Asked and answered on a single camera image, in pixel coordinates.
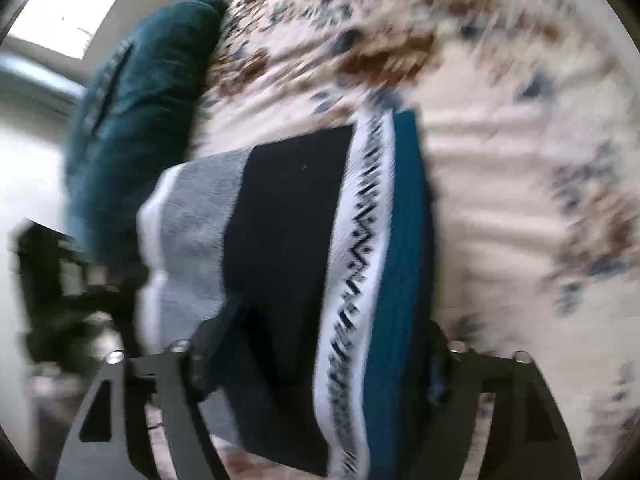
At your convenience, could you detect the striped navy grey sweater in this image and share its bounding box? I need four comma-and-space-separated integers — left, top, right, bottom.
137, 110, 434, 479

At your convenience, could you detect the bright bedroom window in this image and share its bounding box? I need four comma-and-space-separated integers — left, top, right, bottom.
9, 0, 116, 60

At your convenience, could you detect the teal folded blanket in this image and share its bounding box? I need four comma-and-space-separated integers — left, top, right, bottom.
64, 0, 228, 268

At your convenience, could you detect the floral beige bed blanket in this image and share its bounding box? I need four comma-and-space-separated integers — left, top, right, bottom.
144, 0, 640, 480

